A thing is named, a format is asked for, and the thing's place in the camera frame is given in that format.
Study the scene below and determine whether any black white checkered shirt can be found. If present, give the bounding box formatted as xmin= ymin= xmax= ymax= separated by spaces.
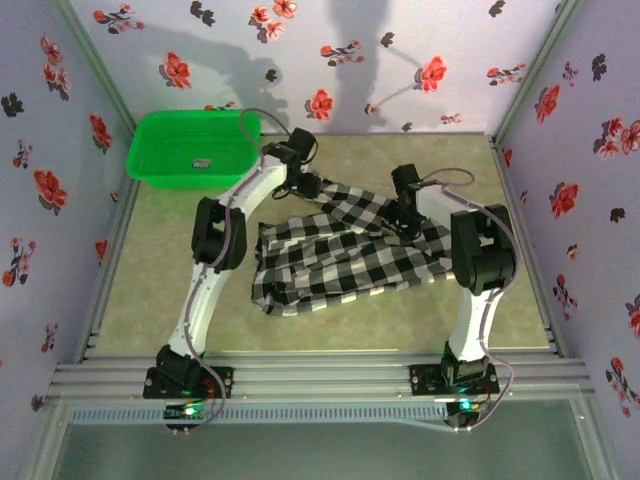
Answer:
xmin=249 ymin=172 xmax=459 ymax=318

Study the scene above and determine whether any green plastic basket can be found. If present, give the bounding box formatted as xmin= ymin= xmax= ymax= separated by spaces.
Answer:
xmin=124 ymin=109 xmax=263 ymax=191

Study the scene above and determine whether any right controller circuit board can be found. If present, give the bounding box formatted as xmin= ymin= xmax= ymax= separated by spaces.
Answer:
xmin=446 ymin=397 xmax=490 ymax=419

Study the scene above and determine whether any controller circuit board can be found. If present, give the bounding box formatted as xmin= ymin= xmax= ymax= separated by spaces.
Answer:
xmin=446 ymin=397 xmax=490 ymax=419
xmin=164 ymin=402 xmax=211 ymax=421

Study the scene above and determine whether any left controller circuit board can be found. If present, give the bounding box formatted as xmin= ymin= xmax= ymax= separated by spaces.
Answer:
xmin=164 ymin=402 xmax=211 ymax=421

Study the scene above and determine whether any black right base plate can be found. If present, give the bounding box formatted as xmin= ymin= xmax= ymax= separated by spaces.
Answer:
xmin=408 ymin=363 xmax=501 ymax=397

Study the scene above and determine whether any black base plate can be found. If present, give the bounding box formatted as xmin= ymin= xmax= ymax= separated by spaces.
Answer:
xmin=143 ymin=366 xmax=235 ymax=400
xmin=408 ymin=363 xmax=501 ymax=397

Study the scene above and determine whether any aluminium mounting rail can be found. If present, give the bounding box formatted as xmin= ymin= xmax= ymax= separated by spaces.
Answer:
xmin=49 ymin=348 xmax=591 ymax=402

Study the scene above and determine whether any aluminium frame post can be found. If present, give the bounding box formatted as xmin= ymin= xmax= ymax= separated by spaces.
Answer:
xmin=47 ymin=0 xmax=140 ymax=134
xmin=492 ymin=0 xmax=586 ymax=144

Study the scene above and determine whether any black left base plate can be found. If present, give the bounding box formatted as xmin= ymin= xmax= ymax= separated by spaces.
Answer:
xmin=143 ymin=366 xmax=235 ymax=400

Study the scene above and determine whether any grey slotted cable duct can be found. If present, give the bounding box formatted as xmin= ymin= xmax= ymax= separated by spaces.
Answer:
xmin=67 ymin=404 xmax=450 ymax=427

